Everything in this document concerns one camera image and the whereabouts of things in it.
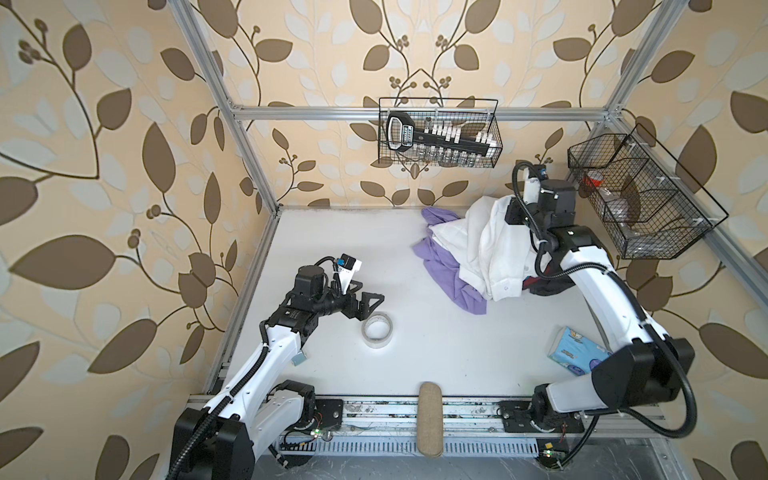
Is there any white cloth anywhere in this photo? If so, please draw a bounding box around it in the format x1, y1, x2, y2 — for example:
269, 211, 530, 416
430, 195, 536, 301

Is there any purple cloth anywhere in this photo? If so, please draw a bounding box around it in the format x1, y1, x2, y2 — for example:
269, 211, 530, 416
412, 233, 487, 315

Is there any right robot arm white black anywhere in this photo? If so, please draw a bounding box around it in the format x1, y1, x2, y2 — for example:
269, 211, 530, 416
505, 161, 698, 438

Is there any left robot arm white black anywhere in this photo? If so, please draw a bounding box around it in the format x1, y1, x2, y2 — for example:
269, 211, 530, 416
167, 254, 385, 479

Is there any maroon cloth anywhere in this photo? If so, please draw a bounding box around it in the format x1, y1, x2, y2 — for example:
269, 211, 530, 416
522, 276, 539, 290

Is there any black cloth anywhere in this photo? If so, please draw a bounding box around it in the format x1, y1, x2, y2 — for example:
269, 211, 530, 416
524, 276, 575, 297

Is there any clear tape roll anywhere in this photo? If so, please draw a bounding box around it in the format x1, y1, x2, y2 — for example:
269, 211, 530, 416
361, 313, 394, 349

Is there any red capped clear bottle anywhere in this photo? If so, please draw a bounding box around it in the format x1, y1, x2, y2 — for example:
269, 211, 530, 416
581, 170, 614, 199

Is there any small grey block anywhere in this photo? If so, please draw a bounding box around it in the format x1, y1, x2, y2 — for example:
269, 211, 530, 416
291, 351, 307, 366

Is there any beige cork roller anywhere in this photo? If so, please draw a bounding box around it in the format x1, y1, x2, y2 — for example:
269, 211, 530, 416
416, 382, 444, 458

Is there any blue tissue pack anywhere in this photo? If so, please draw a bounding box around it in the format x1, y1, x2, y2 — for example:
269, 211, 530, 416
547, 327, 612, 376

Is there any black tool with white bits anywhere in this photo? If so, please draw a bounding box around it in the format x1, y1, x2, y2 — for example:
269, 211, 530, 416
378, 109, 503, 161

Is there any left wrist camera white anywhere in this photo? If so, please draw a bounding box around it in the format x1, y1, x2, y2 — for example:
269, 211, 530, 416
334, 253, 362, 294

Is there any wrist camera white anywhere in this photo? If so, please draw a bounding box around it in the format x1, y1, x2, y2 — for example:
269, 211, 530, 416
522, 164, 548, 205
334, 253, 362, 294

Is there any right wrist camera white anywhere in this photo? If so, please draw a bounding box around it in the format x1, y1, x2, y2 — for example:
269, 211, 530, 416
522, 164, 548, 205

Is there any right wire basket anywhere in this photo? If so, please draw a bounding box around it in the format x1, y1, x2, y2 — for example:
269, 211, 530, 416
567, 124, 728, 260

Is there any wire basket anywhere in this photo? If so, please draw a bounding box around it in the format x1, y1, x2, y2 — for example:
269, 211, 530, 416
567, 124, 728, 260
378, 96, 503, 168

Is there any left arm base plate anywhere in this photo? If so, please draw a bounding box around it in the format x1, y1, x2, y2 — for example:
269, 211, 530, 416
287, 397, 344, 433

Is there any back wire basket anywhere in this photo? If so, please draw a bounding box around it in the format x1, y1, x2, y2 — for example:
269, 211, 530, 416
378, 96, 503, 168

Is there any aluminium front rail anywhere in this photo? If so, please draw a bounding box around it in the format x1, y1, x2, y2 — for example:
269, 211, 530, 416
175, 394, 673, 439

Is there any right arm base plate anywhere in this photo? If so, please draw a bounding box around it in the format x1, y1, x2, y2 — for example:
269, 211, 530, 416
497, 400, 585, 435

